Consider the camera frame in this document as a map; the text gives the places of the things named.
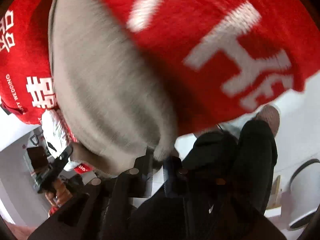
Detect brown shoe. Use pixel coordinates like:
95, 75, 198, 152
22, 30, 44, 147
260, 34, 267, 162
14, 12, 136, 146
254, 105, 280, 137

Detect white round stool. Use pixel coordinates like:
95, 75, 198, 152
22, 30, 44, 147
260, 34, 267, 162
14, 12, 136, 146
289, 159, 319, 230

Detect red bedspread with white print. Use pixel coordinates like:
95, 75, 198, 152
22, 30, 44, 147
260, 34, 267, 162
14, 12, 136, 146
1, 0, 319, 137

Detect person's left hand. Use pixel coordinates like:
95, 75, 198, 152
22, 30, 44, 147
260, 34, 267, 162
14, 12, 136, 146
46, 179, 73, 207

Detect grey knitted garment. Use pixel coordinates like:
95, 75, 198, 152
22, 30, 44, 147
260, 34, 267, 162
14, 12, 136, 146
48, 0, 177, 175

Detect person's black trouser legs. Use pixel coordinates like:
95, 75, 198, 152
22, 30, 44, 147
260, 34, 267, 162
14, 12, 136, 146
130, 118, 279, 240

